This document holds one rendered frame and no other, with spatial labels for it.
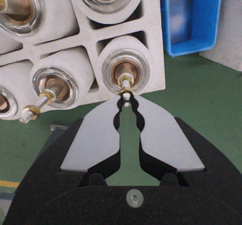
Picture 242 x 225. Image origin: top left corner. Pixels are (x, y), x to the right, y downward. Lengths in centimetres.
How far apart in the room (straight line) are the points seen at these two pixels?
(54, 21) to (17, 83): 13
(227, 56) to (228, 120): 38
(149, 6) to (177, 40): 23
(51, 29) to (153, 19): 17
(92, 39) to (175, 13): 27
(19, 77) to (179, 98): 49
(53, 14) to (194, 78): 46
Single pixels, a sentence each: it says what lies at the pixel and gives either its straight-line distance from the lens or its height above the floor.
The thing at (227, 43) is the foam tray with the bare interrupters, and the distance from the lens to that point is 41.
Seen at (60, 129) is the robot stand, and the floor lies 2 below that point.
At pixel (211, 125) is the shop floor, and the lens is 70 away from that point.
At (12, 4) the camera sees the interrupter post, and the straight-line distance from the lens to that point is 22.
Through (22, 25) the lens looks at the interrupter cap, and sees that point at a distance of 24.
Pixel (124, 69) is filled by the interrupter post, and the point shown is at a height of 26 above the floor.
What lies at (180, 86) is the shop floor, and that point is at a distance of 54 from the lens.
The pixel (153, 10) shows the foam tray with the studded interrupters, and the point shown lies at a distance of 28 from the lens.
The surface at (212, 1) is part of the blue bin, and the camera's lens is 41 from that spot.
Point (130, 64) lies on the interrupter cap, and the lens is 21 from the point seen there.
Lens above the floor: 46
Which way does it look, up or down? 60 degrees down
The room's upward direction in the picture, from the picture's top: 179 degrees counter-clockwise
